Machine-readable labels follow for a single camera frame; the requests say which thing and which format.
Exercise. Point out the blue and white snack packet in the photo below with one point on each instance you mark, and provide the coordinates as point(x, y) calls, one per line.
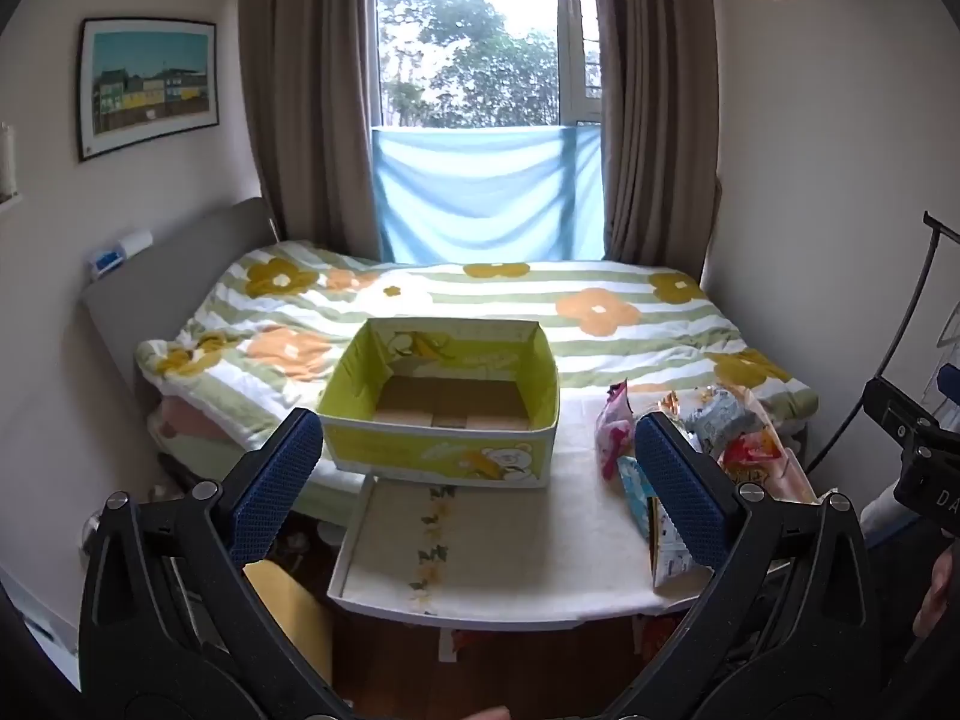
point(634, 491)

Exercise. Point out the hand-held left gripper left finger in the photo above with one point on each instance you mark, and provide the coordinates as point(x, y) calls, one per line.
point(274, 487)

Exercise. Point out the red and yellow snack packet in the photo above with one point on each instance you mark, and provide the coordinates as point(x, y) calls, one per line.
point(750, 461)

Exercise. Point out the blue and white lint roller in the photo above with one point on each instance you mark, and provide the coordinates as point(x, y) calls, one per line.
point(120, 251)

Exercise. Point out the yellow-green cardboard box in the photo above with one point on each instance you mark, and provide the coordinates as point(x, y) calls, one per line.
point(420, 457)

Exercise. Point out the white printed snack packet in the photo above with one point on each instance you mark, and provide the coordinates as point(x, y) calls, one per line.
point(671, 562)

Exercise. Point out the yellow board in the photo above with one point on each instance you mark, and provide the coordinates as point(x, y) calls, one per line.
point(292, 615)

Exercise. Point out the floral striped blanket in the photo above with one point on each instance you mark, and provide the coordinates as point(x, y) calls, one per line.
point(675, 345)

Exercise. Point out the grey bed headboard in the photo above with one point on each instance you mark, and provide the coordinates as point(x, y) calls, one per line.
point(150, 292)

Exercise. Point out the light blue cloth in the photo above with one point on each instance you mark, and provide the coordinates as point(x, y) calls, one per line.
point(487, 195)

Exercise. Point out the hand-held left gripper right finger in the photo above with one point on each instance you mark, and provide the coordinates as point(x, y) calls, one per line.
point(679, 491)

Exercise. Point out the pink pillow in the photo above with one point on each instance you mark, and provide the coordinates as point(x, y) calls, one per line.
point(187, 420)

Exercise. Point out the grey snack packet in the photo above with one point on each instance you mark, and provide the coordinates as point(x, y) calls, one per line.
point(720, 416)

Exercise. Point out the framed wall picture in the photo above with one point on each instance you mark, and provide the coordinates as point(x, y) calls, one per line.
point(146, 86)

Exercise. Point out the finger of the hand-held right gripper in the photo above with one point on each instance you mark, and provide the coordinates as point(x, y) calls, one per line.
point(892, 409)

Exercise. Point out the small orange snack packet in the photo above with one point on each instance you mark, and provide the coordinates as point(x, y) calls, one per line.
point(670, 405)

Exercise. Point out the person's right hand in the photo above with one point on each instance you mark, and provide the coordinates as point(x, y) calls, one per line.
point(941, 592)

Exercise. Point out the window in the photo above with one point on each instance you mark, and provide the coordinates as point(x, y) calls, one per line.
point(480, 37)

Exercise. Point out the brown curtain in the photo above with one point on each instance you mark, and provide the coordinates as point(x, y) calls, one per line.
point(656, 105)
point(307, 90)

